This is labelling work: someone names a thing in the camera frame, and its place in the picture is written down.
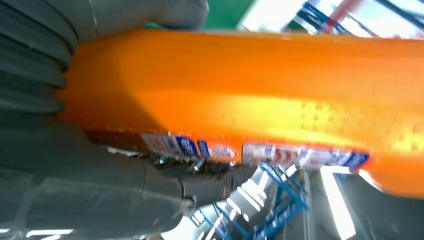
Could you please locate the green table mat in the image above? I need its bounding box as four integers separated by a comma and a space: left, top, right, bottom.
202, 0, 256, 31

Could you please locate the white table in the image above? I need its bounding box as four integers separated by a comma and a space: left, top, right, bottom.
236, 0, 307, 33

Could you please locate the ceiling light strip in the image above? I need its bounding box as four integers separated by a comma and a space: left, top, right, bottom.
319, 165, 358, 240

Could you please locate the tall blue steel rack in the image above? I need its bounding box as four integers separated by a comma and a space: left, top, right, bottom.
291, 0, 424, 37

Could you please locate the red pole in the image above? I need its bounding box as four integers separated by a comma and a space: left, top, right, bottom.
322, 0, 364, 34

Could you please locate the blue metal frame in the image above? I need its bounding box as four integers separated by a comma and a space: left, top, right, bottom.
195, 162, 311, 240

